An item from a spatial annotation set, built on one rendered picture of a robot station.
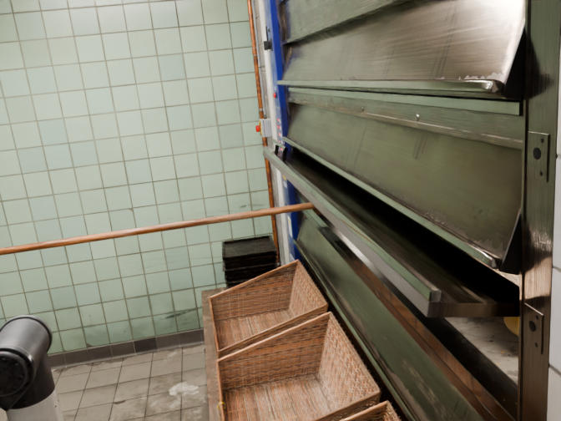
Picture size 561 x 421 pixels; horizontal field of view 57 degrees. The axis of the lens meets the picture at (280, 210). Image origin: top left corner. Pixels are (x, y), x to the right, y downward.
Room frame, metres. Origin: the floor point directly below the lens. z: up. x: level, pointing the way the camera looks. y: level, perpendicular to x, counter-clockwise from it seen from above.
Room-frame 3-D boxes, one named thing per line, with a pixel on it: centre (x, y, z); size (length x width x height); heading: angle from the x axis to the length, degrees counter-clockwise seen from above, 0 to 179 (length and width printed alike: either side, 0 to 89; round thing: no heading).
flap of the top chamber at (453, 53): (1.62, -0.23, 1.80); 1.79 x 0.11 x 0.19; 8
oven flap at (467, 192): (1.62, -0.23, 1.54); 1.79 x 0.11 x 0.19; 8
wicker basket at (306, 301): (2.15, 0.12, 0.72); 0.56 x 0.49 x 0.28; 9
